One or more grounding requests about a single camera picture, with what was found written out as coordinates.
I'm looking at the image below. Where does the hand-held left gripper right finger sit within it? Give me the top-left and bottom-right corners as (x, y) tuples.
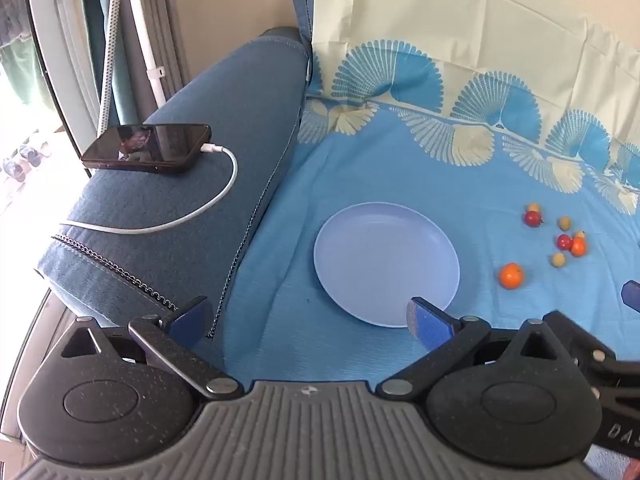
(376, 296), (577, 402)

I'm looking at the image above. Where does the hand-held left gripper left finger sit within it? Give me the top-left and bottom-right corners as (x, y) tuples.
(59, 296), (244, 402)

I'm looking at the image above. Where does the light blue plate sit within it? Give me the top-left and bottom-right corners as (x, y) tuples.
(313, 202), (461, 329)

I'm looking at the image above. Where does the blue fan-patterned blanket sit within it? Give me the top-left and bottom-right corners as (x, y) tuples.
(192, 0), (640, 392)

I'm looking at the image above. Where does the black smartphone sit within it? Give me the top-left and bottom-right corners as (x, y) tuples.
(81, 123), (213, 176)

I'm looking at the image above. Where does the blue sofa armrest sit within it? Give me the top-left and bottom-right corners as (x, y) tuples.
(35, 0), (316, 356)

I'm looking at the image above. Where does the white pole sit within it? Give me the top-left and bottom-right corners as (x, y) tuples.
(122, 0), (166, 107)

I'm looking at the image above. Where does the teal curtain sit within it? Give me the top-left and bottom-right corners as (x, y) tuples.
(80, 0), (135, 126)

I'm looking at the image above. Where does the white charging cable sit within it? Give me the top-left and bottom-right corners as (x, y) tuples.
(59, 144), (239, 235)

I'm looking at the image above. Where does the white dotted strap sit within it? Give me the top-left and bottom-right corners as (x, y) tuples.
(97, 0), (126, 128)

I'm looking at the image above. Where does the white window frame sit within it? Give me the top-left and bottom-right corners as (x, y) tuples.
(22, 0), (103, 161)

